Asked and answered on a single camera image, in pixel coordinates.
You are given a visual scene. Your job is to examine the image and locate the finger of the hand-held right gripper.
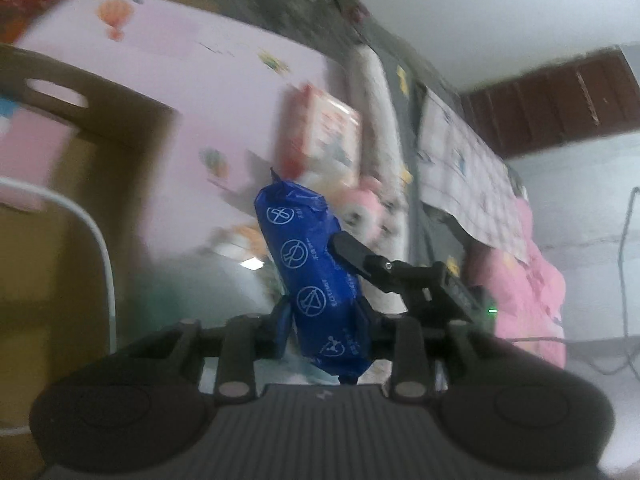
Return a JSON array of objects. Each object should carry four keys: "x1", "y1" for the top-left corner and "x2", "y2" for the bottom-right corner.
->
[{"x1": 326, "y1": 231, "x2": 445, "y2": 295}]

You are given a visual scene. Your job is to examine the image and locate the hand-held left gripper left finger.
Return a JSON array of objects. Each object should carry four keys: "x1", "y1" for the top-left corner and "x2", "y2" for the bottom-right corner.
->
[{"x1": 125, "y1": 296, "x2": 295, "y2": 397}]

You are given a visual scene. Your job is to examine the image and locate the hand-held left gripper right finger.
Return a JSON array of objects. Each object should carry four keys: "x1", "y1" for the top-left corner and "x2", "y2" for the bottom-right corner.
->
[{"x1": 356, "y1": 299, "x2": 507, "y2": 397}]

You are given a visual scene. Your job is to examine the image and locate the blue wet wipes packet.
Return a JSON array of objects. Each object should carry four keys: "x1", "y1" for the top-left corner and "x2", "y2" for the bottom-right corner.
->
[{"x1": 254, "y1": 167, "x2": 375, "y2": 387}]

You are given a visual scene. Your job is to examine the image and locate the pink plush toy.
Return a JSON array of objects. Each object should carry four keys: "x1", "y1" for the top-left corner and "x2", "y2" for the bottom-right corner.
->
[{"x1": 334, "y1": 176, "x2": 401, "y2": 248}]

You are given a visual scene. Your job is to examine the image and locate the brown cardboard box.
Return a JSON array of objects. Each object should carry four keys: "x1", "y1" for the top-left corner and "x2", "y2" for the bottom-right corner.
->
[{"x1": 0, "y1": 44, "x2": 177, "y2": 463}]

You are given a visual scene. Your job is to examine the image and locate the pink bedding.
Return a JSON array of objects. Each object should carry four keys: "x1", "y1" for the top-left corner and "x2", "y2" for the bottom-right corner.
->
[{"x1": 470, "y1": 195, "x2": 569, "y2": 363}]

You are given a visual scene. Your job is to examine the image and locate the white printed blanket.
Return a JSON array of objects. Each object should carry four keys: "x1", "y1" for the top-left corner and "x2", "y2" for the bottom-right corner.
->
[{"x1": 417, "y1": 87, "x2": 532, "y2": 263}]

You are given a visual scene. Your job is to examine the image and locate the red wet wipes pack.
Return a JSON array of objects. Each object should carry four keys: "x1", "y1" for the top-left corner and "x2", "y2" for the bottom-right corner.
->
[{"x1": 279, "y1": 84, "x2": 364, "y2": 187}]

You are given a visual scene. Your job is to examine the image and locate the white rolled bolster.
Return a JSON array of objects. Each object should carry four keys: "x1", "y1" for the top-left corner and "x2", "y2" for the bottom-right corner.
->
[{"x1": 349, "y1": 44, "x2": 417, "y2": 221}]

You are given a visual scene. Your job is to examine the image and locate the grey bed sheet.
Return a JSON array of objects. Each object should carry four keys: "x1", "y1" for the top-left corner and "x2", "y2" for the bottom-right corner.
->
[{"x1": 357, "y1": 20, "x2": 483, "y2": 286}]

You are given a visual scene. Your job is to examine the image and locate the brown wooden door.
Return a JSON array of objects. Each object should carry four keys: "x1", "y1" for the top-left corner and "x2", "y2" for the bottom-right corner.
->
[{"x1": 460, "y1": 45, "x2": 640, "y2": 159}]

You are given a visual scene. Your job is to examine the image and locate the pink cloth in box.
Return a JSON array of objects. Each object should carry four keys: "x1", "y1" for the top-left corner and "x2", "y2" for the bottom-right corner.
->
[{"x1": 0, "y1": 105, "x2": 77, "y2": 211}]

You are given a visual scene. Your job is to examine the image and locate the black wall cable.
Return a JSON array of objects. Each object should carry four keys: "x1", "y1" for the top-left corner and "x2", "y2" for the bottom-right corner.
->
[{"x1": 500, "y1": 186, "x2": 640, "y2": 377}]

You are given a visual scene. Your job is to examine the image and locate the white cable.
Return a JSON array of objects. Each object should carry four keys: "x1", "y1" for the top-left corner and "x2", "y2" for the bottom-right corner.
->
[{"x1": 0, "y1": 177, "x2": 119, "y2": 437}]

